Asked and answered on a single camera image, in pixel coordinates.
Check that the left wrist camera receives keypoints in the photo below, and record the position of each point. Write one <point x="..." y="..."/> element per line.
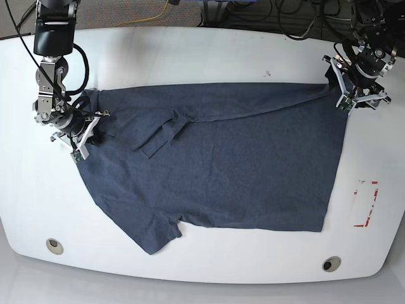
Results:
<point x="346" y="104"/>

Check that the table cable grommet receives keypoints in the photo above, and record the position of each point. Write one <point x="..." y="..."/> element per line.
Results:
<point x="331" y="264"/>
<point x="54" y="246"/>

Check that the right table cable grommet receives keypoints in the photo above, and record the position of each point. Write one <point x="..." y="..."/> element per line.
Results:
<point x="331" y="264"/>

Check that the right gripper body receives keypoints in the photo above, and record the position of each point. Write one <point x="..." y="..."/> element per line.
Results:
<point x="74" y="128"/>

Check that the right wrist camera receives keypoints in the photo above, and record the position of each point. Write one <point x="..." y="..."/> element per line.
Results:
<point x="79" y="155"/>

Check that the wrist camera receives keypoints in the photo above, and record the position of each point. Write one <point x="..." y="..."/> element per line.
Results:
<point x="346" y="104"/>
<point x="79" y="155"/>

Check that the left table cable grommet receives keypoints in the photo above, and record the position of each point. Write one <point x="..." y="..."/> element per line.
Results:
<point x="54" y="246"/>

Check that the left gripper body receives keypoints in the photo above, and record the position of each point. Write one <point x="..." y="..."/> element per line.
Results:
<point x="359" y="86"/>

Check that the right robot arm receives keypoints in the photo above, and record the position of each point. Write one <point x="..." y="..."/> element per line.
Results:
<point x="68" y="111"/>

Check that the red tape rectangle marking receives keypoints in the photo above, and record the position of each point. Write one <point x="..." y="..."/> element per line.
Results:
<point x="364" y="199"/>

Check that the dark blue t-shirt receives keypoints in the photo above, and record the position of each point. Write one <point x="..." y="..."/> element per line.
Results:
<point x="246" y="156"/>

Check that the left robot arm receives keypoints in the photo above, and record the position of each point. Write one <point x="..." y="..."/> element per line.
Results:
<point x="367" y="38"/>

